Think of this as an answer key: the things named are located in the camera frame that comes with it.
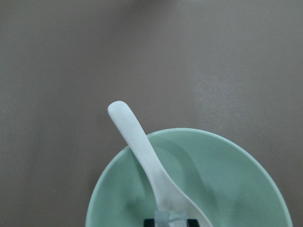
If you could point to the mint green bowl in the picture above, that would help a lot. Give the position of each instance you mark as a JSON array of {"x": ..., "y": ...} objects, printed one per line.
[{"x": 225, "y": 181}]

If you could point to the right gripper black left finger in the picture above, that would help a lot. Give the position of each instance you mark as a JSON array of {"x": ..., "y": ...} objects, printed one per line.
[{"x": 149, "y": 222}]

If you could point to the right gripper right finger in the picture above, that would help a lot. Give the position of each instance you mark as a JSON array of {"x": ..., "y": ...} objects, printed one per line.
[{"x": 192, "y": 223}]

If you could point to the white ceramic spoon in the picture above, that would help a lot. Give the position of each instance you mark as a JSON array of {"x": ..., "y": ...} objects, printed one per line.
[{"x": 168, "y": 196}]

